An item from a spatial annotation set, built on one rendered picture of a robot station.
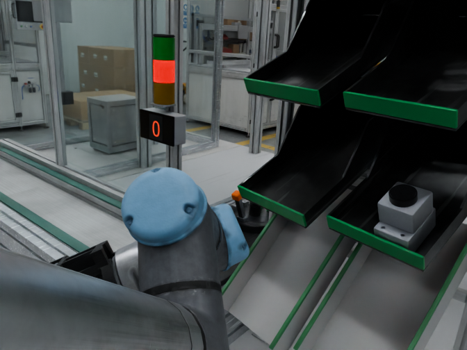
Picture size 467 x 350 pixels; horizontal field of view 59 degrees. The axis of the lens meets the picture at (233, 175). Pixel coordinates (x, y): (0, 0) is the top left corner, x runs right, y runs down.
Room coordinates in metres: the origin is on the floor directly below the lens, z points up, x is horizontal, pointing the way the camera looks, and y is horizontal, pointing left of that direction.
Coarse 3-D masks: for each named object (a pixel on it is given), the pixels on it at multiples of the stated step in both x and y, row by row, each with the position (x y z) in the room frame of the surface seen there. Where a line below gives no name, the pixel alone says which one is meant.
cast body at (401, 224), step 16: (400, 192) 0.43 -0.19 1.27; (416, 192) 0.43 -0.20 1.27; (384, 208) 0.44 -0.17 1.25; (400, 208) 0.42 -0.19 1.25; (416, 208) 0.42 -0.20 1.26; (432, 208) 0.44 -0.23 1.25; (384, 224) 0.44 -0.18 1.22; (400, 224) 0.43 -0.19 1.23; (416, 224) 0.42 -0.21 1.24; (432, 224) 0.45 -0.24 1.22; (400, 240) 0.42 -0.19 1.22; (416, 240) 0.42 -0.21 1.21
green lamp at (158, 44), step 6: (156, 42) 0.96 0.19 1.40; (162, 42) 0.96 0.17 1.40; (168, 42) 0.96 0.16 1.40; (174, 42) 0.98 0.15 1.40; (156, 48) 0.96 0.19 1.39; (162, 48) 0.96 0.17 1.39; (168, 48) 0.96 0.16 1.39; (174, 48) 0.98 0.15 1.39; (156, 54) 0.96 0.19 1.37; (162, 54) 0.96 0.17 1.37; (168, 54) 0.96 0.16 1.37; (174, 54) 0.98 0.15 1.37
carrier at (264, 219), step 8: (232, 208) 0.99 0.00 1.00; (248, 208) 1.00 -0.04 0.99; (256, 208) 0.96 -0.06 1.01; (264, 208) 1.01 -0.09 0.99; (248, 216) 0.96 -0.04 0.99; (256, 216) 0.96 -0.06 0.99; (264, 216) 0.96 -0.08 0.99; (240, 224) 0.91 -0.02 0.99; (248, 224) 0.91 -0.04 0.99; (256, 224) 0.91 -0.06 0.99; (264, 224) 0.91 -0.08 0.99; (248, 232) 0.90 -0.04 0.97; (256, 232) 0.90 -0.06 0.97; (248, 240) 0.86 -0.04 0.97
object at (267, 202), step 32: (288, 128) 0.66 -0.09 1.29; (320, 128) 0.71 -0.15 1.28; (352, 128) 0.69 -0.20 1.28; (384, 128) 0.60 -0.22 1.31; (288, 160) 0.65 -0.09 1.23; (320, 160) 0.63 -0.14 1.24; (352, 160) 0.55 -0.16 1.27; (256, 192) 0.59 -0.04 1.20; (288, 192) 0.57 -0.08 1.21; (320, 192) 0.55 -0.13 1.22
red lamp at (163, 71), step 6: (156, 60) 0.96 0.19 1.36; (162, 60) 0.96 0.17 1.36; (168, 60) 0.97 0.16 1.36; (156, 66) 0.96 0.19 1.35; (162, 66) 0.96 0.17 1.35; (168, 66) 0.96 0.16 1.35; (174, 66) 0.98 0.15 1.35; (156, 72) 0.96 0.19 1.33; (162, 72) 0.96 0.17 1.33; (168, 72) 0.96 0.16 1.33; (174, 72) 0.98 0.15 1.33; (156, 78) 0.96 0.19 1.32; (162, 78) 0.96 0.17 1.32; (168, 78) 0.96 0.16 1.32; (174, 78) 0.99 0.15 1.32
